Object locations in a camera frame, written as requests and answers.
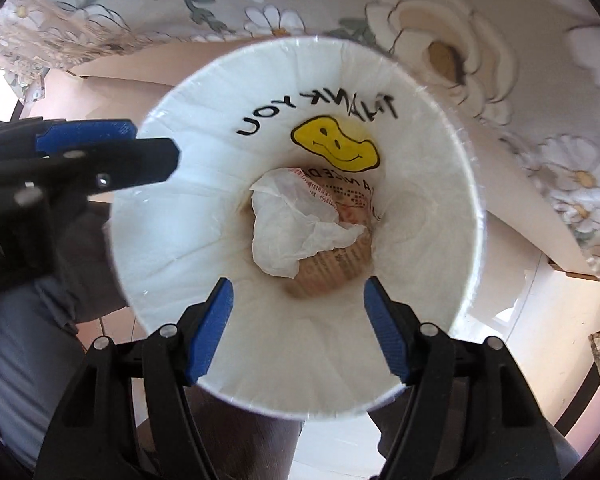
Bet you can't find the white plastic bag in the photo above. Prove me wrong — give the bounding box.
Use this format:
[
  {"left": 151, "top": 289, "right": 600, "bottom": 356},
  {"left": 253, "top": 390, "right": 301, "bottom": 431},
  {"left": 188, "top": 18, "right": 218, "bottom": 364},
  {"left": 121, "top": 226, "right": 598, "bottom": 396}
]
[{"left": 250, "top": 168, "right": 370, "bottom": 278}]

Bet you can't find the white lined trash bin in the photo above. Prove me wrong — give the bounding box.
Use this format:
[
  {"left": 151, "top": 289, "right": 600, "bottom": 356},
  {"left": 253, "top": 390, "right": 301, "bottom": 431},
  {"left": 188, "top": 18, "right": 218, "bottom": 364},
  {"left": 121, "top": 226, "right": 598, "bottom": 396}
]
[{"left": 109, "top": 37, "right": 486, "bottom": 419}]

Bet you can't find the floral bed quilt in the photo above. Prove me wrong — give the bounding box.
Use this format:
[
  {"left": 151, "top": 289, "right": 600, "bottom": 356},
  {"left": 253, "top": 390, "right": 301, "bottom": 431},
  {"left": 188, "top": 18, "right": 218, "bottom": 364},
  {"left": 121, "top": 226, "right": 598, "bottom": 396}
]
[{"left": 0, "top": 0, "right": 600, "bottom": 281}]

